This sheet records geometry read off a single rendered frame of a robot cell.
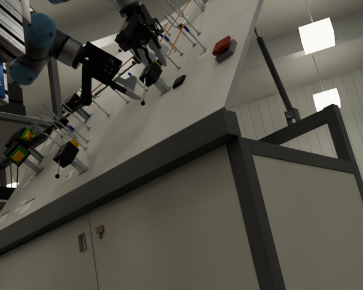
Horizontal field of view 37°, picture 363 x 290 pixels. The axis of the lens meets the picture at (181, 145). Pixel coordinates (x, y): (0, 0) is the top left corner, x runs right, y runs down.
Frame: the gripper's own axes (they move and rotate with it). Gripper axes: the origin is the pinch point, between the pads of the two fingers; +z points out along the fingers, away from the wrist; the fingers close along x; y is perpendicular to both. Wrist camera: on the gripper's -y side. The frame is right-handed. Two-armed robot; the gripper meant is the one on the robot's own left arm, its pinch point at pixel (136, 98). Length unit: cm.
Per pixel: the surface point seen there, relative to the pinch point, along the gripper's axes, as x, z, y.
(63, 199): 7.9, -3.9, -37.7
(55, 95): 105, -32, -20
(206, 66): -1.8, 12.6, 18.0
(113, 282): -11, 20, -47
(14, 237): 25, -12, -61
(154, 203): -16.1, 17.5, -21.4
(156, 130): -9.3, 8.8, -4.5
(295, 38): 771, 195, 209
